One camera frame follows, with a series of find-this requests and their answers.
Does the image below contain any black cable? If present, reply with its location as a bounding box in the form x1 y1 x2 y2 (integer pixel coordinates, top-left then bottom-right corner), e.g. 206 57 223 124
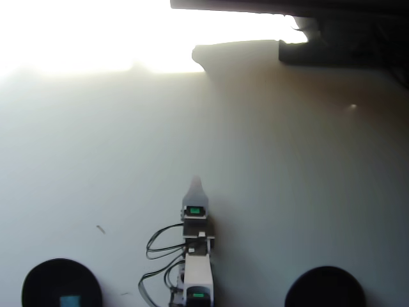
137 259 187 307
146 223 187 262

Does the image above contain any black white gripper servo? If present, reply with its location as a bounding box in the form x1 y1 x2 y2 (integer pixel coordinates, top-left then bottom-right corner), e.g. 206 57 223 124
179 175 216 241

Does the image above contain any black round bowl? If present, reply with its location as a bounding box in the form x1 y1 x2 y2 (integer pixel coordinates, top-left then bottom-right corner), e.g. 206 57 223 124
284 265 367 307
21 258 104 307

